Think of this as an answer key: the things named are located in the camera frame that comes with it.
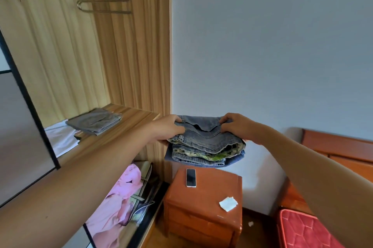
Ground person's left hand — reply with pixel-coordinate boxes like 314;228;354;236
151;114;187;145

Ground person's right hand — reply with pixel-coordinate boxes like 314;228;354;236
219;113;265;145

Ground light blue jeans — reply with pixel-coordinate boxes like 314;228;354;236
164;115;246;168

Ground grey trousers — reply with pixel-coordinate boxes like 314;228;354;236
65;108;123;136

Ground wooden wardrobe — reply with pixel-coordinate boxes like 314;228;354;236
0;0;173;248

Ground white button shirt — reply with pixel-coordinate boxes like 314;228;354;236
44;119;81;158

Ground frosted wardrobe sliding door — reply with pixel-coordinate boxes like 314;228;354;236
0;28;97;248

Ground person's left forearm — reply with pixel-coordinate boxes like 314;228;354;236
0;122;158;248

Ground person's right forearm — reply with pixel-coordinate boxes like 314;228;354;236
256;125;373;248

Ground pink clothes pile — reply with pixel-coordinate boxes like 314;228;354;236
127;161;161;225

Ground grey smartphone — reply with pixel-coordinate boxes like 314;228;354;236
185;168;197;189

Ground white paper scrap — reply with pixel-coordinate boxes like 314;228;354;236
218;196;239;213

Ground wooden nightstand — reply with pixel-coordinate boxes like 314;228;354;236
162;166;243;248

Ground pink fabric bundle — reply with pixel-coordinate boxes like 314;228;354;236
85;163;144;248

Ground wooden bed headboard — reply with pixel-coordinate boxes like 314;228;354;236
273;128;373;216

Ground red quilted mattress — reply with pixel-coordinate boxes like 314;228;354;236
276;208;346;248

